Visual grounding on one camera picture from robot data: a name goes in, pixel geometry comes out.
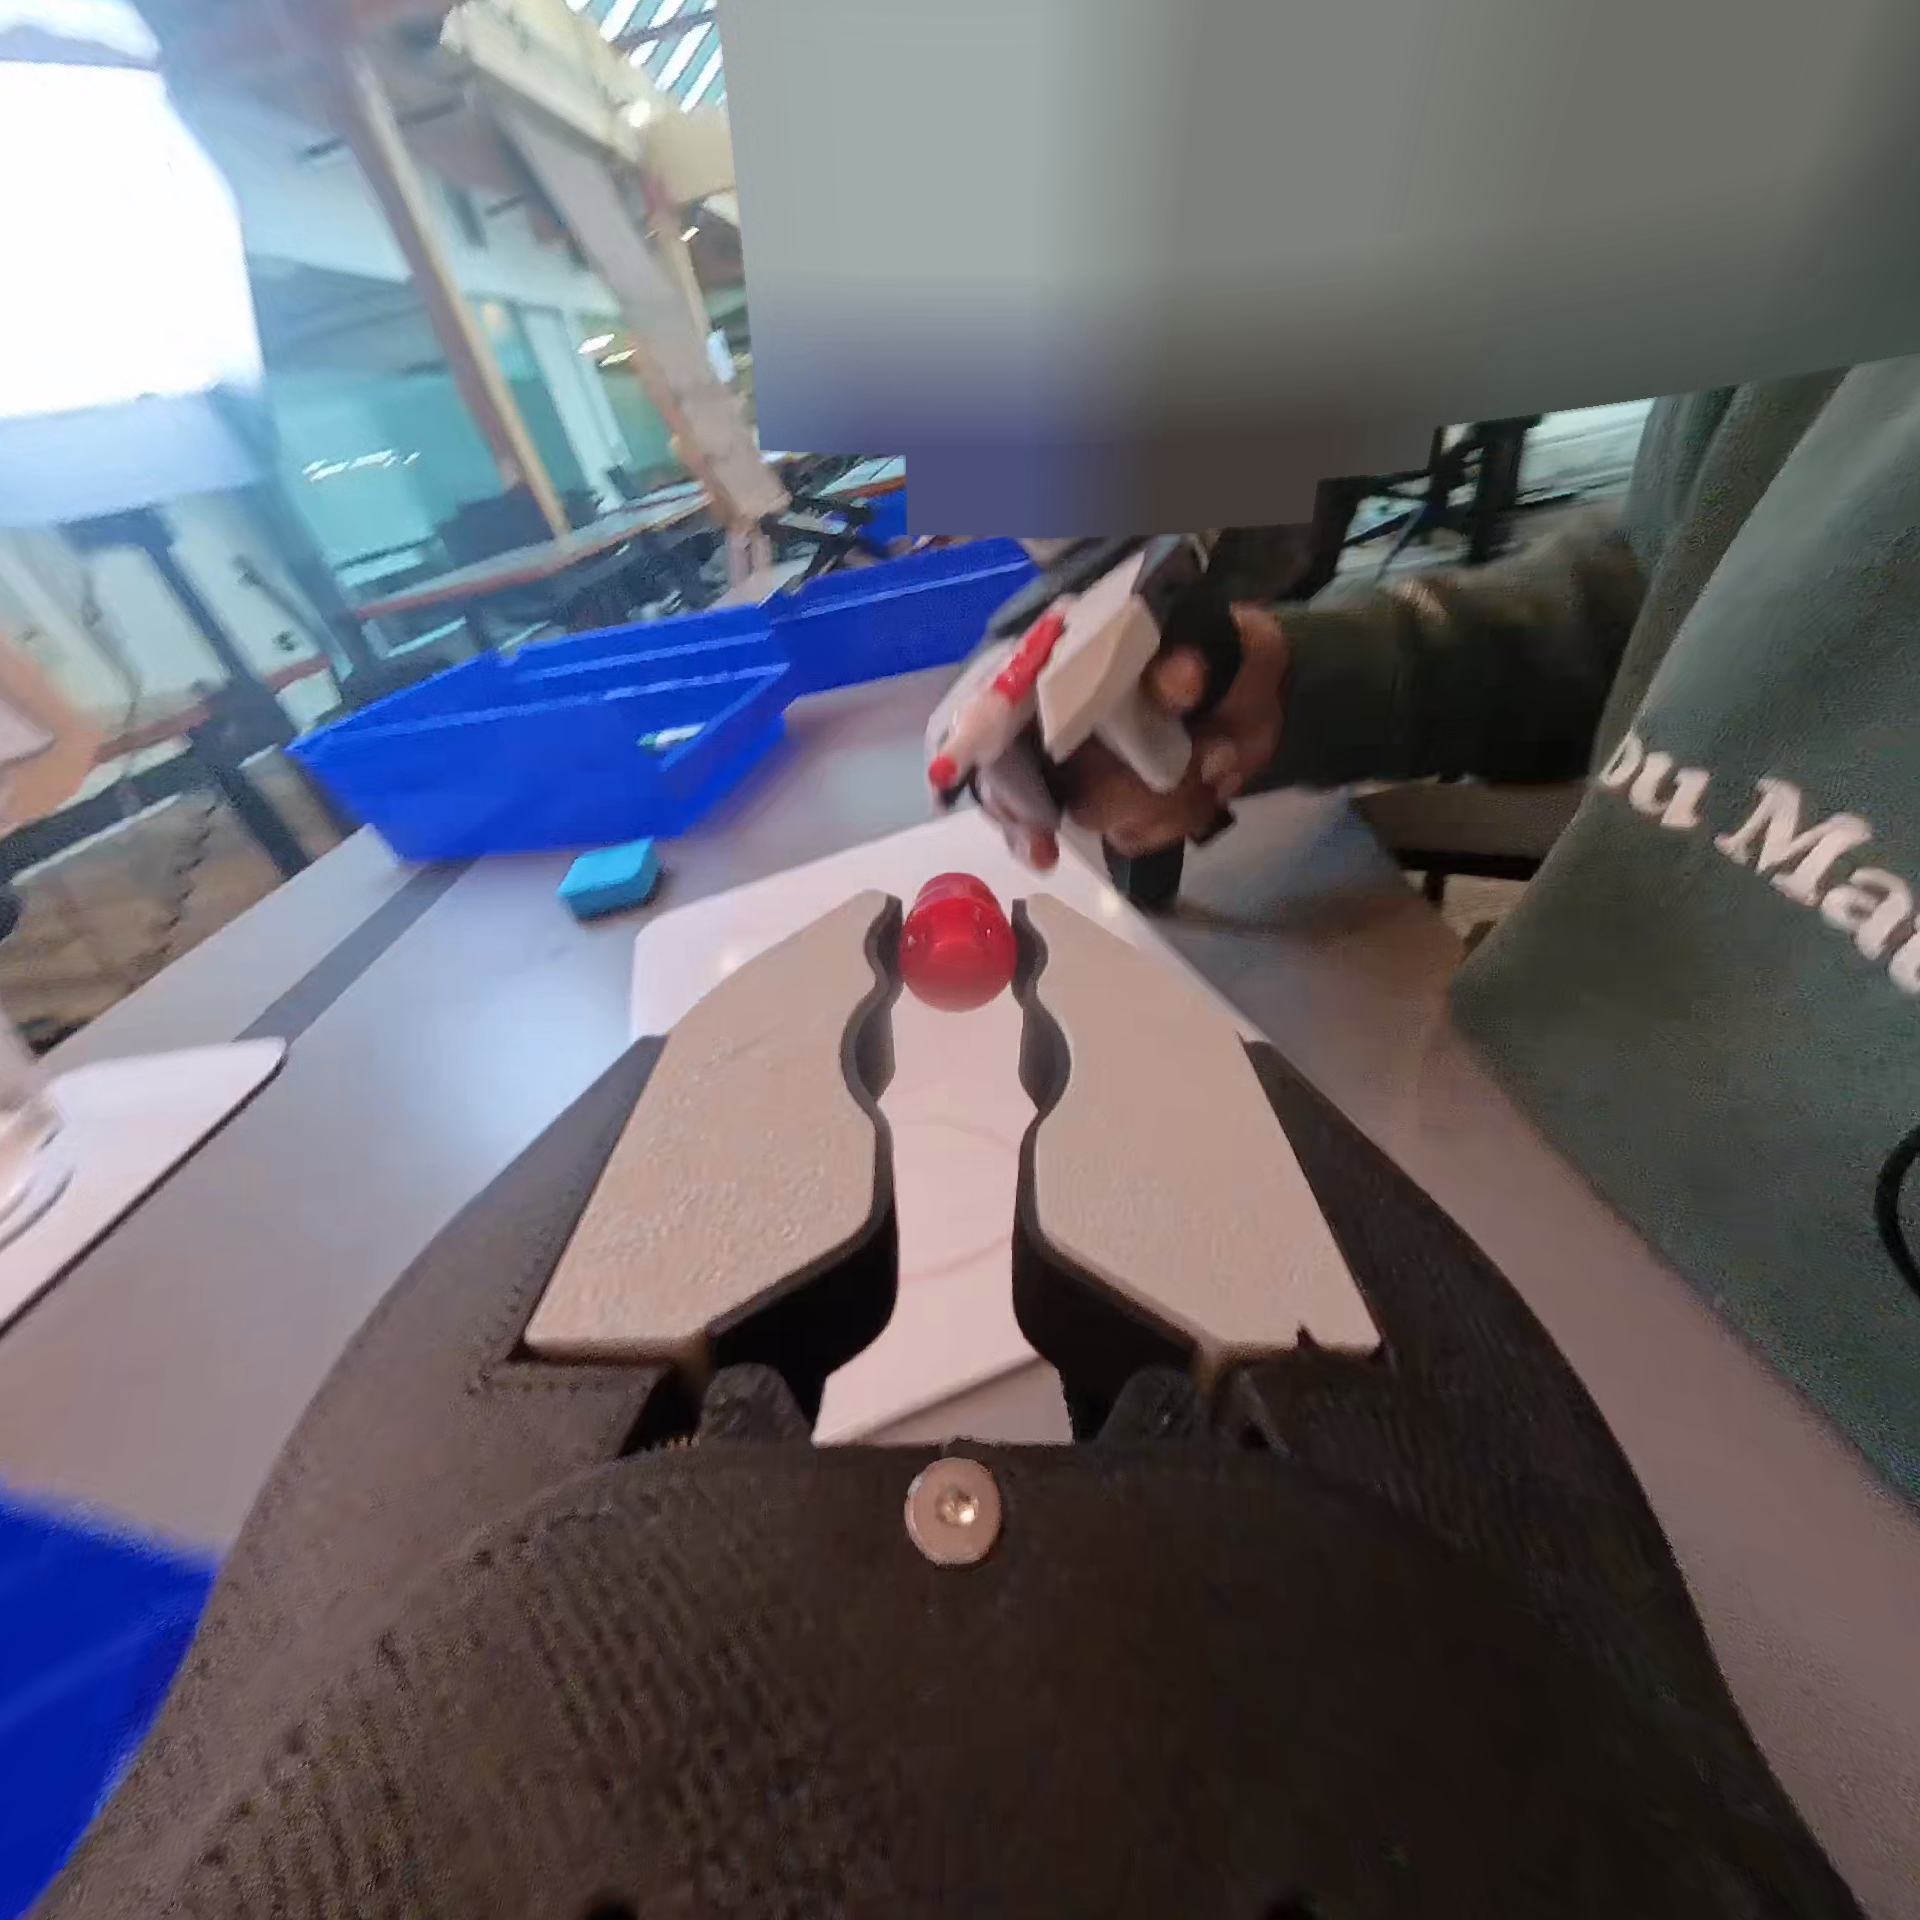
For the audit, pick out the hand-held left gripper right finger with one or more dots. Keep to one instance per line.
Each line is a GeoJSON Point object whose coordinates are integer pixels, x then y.
{"type": "Point", "coordinates": [1201, 1172]}

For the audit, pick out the green sweatshirt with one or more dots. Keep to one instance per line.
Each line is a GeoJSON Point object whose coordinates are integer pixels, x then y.
{"type": "Point", "coordinates": [1740, 990]}

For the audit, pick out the red marker cap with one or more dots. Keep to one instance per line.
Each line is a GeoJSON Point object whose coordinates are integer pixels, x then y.
{"type": "Point", "coordinates": [960, 947]}

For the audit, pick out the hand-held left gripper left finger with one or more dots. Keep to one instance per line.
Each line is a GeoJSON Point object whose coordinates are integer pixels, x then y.
{"type": "Point", "coordinates": [721, 1172]}

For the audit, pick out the white whiteboard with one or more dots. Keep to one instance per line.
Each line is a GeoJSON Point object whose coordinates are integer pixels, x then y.
{"type": "Point", "coordinates": [960, 1230]}

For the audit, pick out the blue plastic bin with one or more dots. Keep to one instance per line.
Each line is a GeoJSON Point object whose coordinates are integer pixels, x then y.
{"type": "Point", "coordinates": [902, 611]}
{"type": "Point", "coordinates": [76, 1711]}
{"type": "Point", "coordinates": [540, 750]}

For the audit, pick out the red dry-erase marker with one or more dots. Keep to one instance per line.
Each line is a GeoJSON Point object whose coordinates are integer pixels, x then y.
{"type": "Point", "coordinates": [1020, 669]}

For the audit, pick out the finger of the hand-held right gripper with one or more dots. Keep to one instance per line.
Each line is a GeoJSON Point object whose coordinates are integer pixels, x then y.
{"type": "Point", "coordinates": [1103, 645]}
{"type": "Point", "coordinates": [1007, 781]}

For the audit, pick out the blue whiteboard eraser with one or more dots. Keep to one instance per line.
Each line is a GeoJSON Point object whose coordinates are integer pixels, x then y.
{"type": "Point", "coordinates": [610, 876]}

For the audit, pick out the person's right hand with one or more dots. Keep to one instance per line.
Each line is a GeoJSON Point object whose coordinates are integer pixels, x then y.
{"type": "Point", "coordinates": [1238, 736]}

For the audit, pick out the wooden desk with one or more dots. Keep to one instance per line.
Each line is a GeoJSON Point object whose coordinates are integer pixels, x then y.
{"type": "Point", "coordinates": [540, 564]}

